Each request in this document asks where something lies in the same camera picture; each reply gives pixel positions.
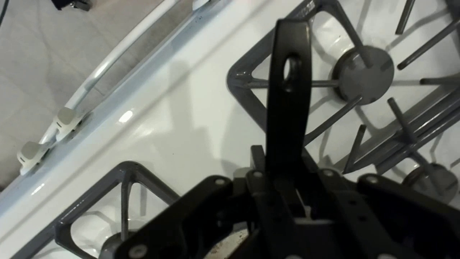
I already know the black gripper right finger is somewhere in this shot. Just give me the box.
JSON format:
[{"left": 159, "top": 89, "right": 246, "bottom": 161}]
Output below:
[{"left": 286, "top": 152, "right": 460, "bottom": 259}]

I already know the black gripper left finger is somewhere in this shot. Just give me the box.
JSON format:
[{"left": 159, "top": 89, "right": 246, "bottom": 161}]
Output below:
[{"left": 113, "top": 167, "right": 284, "bottom": 259}]

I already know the small metal pot black handle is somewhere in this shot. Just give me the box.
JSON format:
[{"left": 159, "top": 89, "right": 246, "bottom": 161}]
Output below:
[{"left": 205, "top": 17, "right": 313, "bottom": 259}]

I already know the black two-burner stove grate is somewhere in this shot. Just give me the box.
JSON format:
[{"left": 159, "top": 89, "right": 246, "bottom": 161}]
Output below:
[
  {"left": 227, "top": 0, "right": 460, "bottom": 177},
  {"left": 8, "top": 160, "right": 181, "bottom": 259}
]

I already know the white gas stove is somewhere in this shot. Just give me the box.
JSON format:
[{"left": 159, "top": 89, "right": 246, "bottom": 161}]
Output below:
[{"left": 0, "top": 0, "right": 460, "bottom": 259}]

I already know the white stove knob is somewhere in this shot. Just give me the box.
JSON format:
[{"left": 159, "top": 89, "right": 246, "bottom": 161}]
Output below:
[
  {"left": 53, "top": 105, "right": 83, "bottom": 141},
  {"left": 16, "top": 139, "right": 49, "bottom": 177}
]

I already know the dark round burner cap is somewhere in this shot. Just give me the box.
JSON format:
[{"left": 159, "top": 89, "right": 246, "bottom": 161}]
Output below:
[
  {"left": 332, "top": 44, "right": 395, "bottom": 106},
  {"left": 401, "top": 162, "right": 458, "bottom": 203},
  {"left": 97, "top": 231, "right": 141, "bottom": 259}
]

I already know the white oven door handle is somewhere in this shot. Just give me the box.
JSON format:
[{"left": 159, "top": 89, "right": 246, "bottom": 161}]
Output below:
[{"left": 37, "top": 0, "right": 212, "bottom": 145}]

